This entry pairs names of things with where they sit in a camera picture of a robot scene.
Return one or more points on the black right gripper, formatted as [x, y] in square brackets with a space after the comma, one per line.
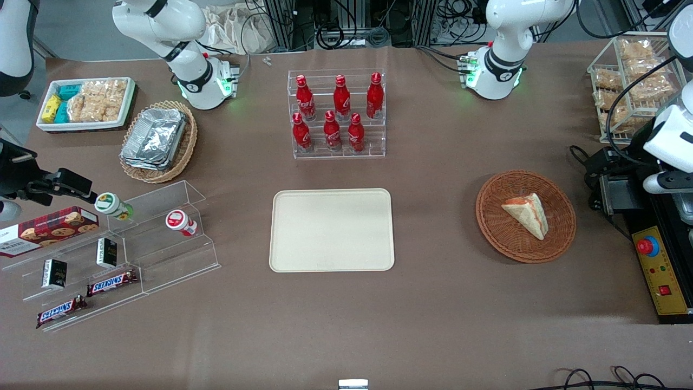
[15, 177]

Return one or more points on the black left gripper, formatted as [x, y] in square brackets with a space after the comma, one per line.
[631, 164]

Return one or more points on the triangle sandwich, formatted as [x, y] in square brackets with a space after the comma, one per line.
[528, 215]

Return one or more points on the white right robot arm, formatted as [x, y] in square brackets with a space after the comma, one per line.
[195, 81]

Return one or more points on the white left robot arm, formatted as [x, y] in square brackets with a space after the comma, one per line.
[501, 65]

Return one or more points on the round brown wicker basket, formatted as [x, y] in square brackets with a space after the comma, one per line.
[503, 238]

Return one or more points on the oval tan wicker basket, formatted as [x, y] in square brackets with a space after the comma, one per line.
[187, 141]

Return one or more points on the beige plastic tray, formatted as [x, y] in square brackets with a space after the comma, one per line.
[331, 230]

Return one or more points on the green lid cup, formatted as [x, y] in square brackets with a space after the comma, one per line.
[111, 205]

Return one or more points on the red cookie box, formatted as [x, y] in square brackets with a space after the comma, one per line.
[48, 230]

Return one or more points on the black control box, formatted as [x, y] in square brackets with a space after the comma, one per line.
[639, 216]

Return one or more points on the white rectangular snack bin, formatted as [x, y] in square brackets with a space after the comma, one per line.
[46, 125]

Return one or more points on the clear bag fried snack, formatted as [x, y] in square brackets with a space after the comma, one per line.
[649, 89]
[638, 50]
[607, 79]
[647, 69]
[622, 116]

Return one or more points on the small black box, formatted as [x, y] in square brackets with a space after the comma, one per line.
[106, 253]
[54, 273]

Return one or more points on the teal snack box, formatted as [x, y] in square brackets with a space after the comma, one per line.
[62, 112]
[69, 91]

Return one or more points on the clear bag rice crackers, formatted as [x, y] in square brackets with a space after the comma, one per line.
[115, 97]
[96, 103]
[77, 108]

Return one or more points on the yellow snack box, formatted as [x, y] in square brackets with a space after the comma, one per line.
[51, 108]

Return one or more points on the stack of foil trays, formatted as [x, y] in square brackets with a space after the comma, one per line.
[154, 138]

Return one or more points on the snickers bar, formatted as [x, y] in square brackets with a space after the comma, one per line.
[60, 311]
[111, 283]

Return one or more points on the yellow emergency stop panel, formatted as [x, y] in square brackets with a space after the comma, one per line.
[663, 271]

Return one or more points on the red lid cup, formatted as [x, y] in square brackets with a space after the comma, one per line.
[180, 221]

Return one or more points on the clear acrylic step shelf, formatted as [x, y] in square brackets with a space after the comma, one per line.
[173, 260]

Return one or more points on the clear acrylic bottle rack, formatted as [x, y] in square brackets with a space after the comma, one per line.
[373, 138]

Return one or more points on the crumpled beige paper bag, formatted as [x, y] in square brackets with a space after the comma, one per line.
[238, 27]

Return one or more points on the red cola bottle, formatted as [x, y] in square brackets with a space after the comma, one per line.
[305, 100]
[341, 100]
[355, 135]
[301, 135]
[375, 97]
[332, 132]

